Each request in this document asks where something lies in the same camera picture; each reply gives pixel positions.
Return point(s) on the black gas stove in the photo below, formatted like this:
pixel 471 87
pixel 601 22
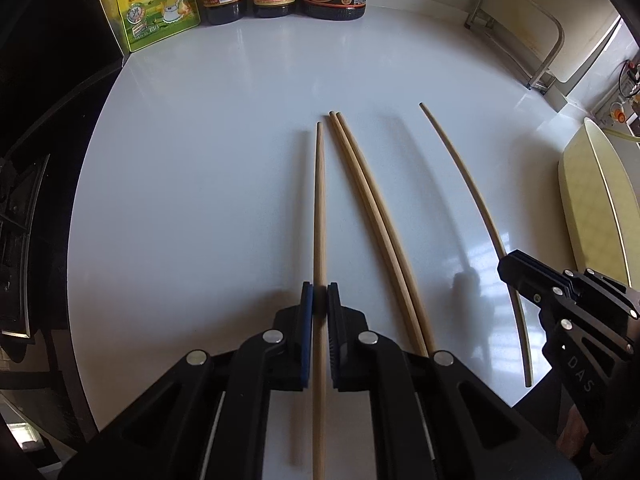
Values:
pixel 20 240

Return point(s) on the gas valve with pipe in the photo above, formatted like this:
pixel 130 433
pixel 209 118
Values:
pixel 622 110

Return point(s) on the chopstick pair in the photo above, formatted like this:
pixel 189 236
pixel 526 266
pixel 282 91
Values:
pixel 382 210

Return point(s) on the metal cutting board rack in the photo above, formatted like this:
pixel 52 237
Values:
pixel 545 67

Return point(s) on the cream oval tray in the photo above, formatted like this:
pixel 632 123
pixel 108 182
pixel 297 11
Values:
pixel 600 200

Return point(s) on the long wooden chopstick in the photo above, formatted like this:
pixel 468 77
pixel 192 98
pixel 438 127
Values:
pixel 470 185
pixel 320 210
pixel 370 210

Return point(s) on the white cutting board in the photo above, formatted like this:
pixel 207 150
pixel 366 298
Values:
pixel 580 10

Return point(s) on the person's right hand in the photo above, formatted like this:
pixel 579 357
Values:
pixel 575 430

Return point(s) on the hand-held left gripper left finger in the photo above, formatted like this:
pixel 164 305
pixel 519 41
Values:
pixel 307 340

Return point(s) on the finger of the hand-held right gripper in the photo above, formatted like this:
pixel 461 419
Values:
pixel 610 292
pixel 525 280

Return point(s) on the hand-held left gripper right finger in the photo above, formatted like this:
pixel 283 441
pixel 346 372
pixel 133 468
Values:
pixel 336 340

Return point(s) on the yellow seasoning pouch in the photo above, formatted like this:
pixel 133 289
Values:
pixel 155 10

